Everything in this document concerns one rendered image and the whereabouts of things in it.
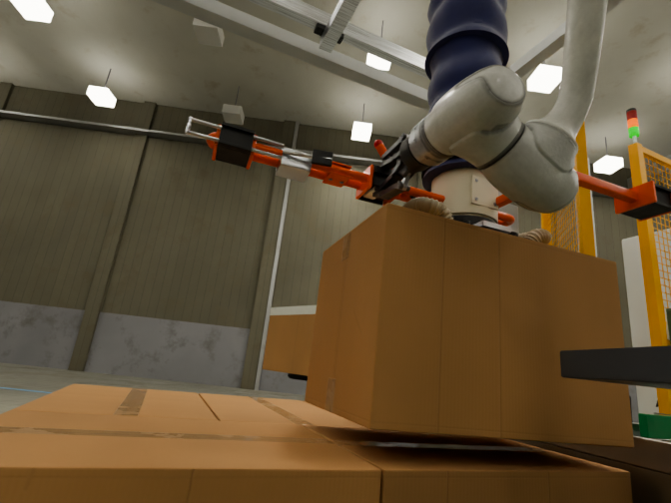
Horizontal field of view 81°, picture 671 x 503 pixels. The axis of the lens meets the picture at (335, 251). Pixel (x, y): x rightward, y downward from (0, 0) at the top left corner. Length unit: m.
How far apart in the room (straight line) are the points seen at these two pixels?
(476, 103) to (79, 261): 10.62
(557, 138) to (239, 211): 9.61
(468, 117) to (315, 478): 0.59
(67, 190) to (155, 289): 3.44
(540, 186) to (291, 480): 0.60
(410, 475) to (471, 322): 0.29
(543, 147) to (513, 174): 0.06
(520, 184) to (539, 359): 0.36
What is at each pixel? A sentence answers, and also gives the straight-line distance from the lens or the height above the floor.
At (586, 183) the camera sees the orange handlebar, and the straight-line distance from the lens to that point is 0.99.
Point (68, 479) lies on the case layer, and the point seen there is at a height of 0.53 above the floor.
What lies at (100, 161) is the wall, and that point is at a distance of 11.78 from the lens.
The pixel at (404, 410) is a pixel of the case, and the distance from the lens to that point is 0.72.
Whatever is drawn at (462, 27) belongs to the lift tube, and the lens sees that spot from 1.29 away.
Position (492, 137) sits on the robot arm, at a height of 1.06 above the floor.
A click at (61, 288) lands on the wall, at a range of 11.00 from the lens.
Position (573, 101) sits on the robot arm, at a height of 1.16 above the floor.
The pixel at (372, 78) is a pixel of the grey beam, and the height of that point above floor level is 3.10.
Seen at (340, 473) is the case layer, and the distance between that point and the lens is 0.67.
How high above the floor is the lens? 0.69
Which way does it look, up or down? 16 degrees up
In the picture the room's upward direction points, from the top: 6 degrees clockwise
